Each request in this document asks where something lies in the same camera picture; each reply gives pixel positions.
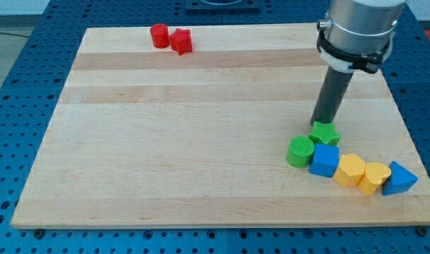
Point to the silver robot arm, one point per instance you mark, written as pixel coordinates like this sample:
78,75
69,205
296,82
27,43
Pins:
358,34

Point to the light wooden board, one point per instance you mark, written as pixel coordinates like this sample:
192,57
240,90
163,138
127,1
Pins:
144,138

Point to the blue triangle block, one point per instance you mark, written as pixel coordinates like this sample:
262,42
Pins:
400,180

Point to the yellow hexagon block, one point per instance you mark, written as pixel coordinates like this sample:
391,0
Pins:
350,170

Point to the red star block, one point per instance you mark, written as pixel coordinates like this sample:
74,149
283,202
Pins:
180,41

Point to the yellow heart block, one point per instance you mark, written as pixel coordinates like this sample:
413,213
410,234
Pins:
375,175

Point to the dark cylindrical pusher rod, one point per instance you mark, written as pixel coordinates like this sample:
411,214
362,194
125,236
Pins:
333,89

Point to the green star block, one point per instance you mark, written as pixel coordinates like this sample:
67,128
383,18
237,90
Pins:
324,133

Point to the green cylinder block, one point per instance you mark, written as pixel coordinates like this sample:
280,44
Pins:
300,152

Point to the blue cube block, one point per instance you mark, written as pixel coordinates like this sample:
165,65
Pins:
325,160

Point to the red cylinder block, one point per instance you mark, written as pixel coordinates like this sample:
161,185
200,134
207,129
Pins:
160,35

